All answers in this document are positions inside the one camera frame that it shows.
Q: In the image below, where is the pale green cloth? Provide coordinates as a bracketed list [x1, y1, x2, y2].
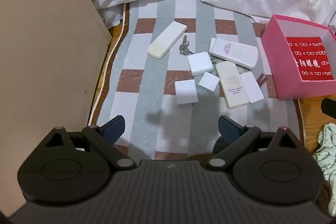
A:
[311, 123, 336, 188]

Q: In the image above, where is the pink box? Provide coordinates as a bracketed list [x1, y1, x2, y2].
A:
[261, 14, 336, 101]

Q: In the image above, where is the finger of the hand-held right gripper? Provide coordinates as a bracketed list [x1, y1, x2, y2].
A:
[321, 97, 336, 119]

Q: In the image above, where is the red patterned cloth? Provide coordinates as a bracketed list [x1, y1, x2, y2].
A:
[285, 36, 336, 82]

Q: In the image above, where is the bunch of keys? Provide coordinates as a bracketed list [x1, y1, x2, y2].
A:
[179, 35, 196, 55]

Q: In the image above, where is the checked grey brown blanket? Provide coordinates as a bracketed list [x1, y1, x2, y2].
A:
[88, 0, 305, 161]

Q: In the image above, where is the cream power bank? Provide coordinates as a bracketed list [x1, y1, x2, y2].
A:
[215, 61, 250, 109]

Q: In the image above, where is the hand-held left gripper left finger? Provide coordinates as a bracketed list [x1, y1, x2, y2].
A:
[37, 115, 137, 170]

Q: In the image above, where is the long white case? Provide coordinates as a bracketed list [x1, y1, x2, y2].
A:
[147, 21, 188, 59]

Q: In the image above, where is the small white cube adapter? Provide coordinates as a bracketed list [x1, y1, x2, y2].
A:
[198, 71, 220, 92]

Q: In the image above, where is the white cord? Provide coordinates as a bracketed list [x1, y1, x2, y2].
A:
[89, 2, 126, 126]

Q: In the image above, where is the white tube case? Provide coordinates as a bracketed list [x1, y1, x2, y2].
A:
[209, 38, 259, 70]

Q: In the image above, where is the white square charger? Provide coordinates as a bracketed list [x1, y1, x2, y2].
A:
[187, 51, 213, 77]

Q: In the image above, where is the slim white rectangular block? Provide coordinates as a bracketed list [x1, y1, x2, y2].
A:
[240, 71, 264, 104]

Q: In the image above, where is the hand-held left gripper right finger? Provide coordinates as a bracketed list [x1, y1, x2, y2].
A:
[206, 115, 303, 170]

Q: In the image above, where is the white square box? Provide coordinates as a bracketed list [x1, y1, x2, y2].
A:
[175, 79, 197, 106]

